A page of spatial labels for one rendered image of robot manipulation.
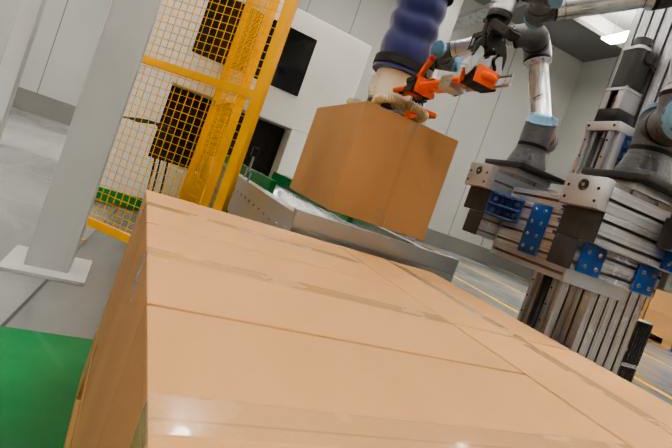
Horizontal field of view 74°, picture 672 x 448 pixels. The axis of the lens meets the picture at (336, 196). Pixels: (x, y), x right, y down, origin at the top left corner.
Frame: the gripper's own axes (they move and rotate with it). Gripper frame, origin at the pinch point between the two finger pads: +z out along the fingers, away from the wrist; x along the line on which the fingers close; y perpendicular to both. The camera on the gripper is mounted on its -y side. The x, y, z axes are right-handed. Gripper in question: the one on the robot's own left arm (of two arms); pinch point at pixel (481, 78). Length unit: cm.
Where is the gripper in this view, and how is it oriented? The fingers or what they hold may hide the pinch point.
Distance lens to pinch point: 143.6
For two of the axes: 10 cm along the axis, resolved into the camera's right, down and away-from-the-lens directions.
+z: -3.3, 9.4, 0.3
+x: -8.8, -3.0, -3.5
